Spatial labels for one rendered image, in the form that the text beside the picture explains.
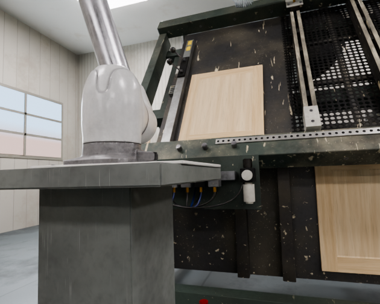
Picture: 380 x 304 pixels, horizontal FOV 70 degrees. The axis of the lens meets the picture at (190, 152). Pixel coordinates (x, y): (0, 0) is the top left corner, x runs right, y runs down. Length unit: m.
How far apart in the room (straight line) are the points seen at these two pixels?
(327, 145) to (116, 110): 0.89
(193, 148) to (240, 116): 0.31
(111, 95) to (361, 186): 1.21
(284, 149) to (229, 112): 0.39
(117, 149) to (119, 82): 0.17
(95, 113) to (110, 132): 0.06
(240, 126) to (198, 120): 0.24
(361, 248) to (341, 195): 0.25
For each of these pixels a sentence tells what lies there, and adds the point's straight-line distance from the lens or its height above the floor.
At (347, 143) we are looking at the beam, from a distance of 1.29.
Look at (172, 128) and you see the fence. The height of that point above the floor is 0.98.
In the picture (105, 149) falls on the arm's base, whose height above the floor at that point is 0.80.
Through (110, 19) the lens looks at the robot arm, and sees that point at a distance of 1.10.
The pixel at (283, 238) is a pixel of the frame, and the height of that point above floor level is 0.40.
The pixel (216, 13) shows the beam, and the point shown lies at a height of 1.89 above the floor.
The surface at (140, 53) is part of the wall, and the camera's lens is 5.57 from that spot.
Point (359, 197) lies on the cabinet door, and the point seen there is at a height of 0.60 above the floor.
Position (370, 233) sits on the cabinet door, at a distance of 1.56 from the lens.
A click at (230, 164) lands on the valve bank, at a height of 0.77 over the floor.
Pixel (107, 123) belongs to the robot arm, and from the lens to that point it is 0.71.
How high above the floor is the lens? 0.73
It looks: 5 degrees up
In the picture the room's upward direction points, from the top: 2 degrees counter-clockwise
